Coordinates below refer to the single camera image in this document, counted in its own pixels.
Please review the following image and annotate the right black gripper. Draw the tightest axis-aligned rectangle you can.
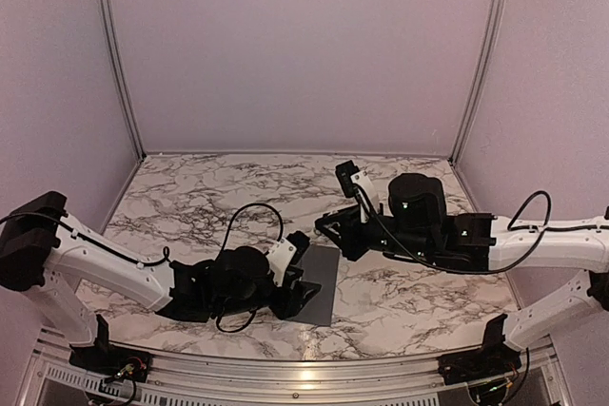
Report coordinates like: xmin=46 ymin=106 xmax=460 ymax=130
xmin=317 ymin=203 xmax=435 ymax=262

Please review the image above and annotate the dark grey envelope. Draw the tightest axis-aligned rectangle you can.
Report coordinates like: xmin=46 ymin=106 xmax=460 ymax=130
xmin=285 ymin=244 xmax=340 ymax=327

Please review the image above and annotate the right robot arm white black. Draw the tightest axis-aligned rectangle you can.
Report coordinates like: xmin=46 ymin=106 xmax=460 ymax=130
xmin=315 ymin=163 xmax=608 ymax=385

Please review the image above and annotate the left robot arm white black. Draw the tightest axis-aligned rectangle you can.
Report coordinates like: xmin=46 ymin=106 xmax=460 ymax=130
xmin=1 ymin=191 xmax=322 ymax=382

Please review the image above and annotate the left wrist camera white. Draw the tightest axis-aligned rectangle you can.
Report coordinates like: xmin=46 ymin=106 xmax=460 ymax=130
xmin=266 ymin=230 xmax=310 ymax=287

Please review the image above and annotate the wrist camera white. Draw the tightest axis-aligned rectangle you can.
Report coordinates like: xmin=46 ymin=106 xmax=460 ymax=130
xmin=266 ymin=230 xmax=310 ymax=287
xmin=335 ymin=160 xmax=382 ymax=223

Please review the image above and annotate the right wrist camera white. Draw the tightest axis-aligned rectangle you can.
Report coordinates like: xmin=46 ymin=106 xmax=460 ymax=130
xmin=335 ymin=160 xmax=382 ymax=223

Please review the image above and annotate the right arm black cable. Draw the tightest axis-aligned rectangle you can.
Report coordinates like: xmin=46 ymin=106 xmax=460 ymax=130
xmin=356 ymin=189 xmax=609 ymax=277

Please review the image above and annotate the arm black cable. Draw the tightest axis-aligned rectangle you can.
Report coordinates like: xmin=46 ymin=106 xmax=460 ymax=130
xmin=356 ymin=189 xmax=609 ymax=277
xmin=0 ymin=203 xmax=285 ymax=334

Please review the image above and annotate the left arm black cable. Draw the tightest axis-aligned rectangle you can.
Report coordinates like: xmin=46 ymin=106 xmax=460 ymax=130
xmin=0 ymin=203 xmax=285 ymax=334

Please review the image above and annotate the front aluminium rail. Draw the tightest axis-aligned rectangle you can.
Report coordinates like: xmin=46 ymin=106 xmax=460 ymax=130
xmin=18 ymin=324 xmax=572 ymax=406

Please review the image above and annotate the right aluminium frame post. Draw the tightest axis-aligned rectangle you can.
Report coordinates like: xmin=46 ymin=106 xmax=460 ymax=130
xmin=449 ymin=0 xmax=506 ymax=166

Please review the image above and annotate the aluminium frame post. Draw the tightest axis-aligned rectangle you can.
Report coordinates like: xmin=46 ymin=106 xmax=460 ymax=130
xmin=98 ymin=0 xmax=147 ymax=163
xmin=449 ymin=0 xmax=506 ymax=166

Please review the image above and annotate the left aluminium frame post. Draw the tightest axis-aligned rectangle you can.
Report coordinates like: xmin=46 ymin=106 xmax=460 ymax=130
xmin=98 ymin=0 xmax=147 ymax=163

